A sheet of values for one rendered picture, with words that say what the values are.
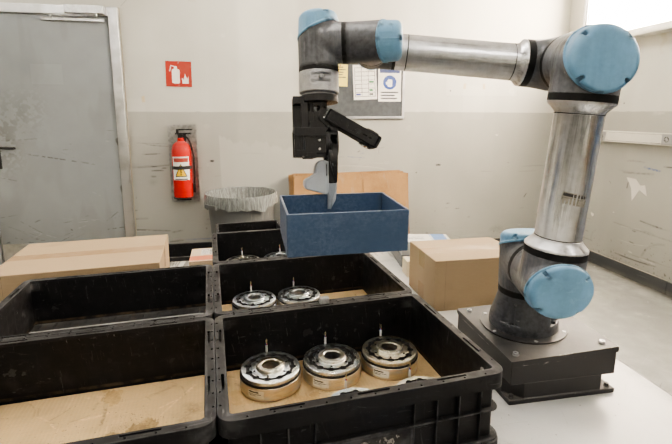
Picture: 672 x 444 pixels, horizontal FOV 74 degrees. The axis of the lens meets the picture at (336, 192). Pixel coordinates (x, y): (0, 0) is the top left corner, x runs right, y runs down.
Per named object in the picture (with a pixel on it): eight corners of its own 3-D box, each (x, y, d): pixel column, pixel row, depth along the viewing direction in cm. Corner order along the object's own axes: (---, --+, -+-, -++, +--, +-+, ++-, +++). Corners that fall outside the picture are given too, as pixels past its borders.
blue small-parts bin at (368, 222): (381, 226, 88) (382, 191, 87) (408, 250, 74) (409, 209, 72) (280, 231, 84) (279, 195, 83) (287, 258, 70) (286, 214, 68)
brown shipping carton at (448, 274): (487, 279, 162) (489, 236, 159) (523, 304, 141) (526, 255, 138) (408, 285, 156) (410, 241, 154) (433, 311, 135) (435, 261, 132)
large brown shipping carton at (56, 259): (171, 291, 151) (167, 234, 148) (164, 331, 123) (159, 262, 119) (36, 305, 140) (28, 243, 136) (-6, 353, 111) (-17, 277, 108)
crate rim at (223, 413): (414, 303, 92) (415, 292, 91) (507, 386, 63) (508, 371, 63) (214, 327, 81) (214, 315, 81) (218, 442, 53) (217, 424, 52)
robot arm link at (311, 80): (335, 77, 88) (342, 67, 80) (335, 101, 88) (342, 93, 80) (297, 77, 87) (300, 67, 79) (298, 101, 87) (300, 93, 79)
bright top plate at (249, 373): (294, 350, 83) (294, 347, 83) (304, 381, 73) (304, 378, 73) (238, 358, 80) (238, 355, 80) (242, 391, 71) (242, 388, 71)
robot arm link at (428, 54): (580, 43, 97) (356, 24, 100) (606, 35, 86) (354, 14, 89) (569, 97, 99) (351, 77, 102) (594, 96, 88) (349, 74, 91)
